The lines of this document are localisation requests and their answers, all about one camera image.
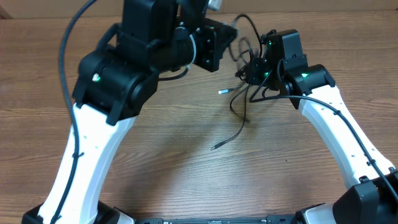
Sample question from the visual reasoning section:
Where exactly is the black USB cable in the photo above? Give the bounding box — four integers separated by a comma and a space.
210, 13, 268, 151

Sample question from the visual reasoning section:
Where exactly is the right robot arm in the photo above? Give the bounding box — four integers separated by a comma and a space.
248, 29, 397, 223

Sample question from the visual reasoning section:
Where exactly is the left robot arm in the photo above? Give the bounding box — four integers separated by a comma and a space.
22, 0, 237, 223

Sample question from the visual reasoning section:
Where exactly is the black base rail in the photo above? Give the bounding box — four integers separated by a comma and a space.
135, 214, 305, 224

